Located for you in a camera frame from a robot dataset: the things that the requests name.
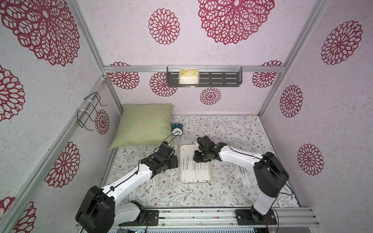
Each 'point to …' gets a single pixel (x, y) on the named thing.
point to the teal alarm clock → (177, 129)
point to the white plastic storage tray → (192, 172)
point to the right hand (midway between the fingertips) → (193, 157)
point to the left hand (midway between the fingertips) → (173, 161)
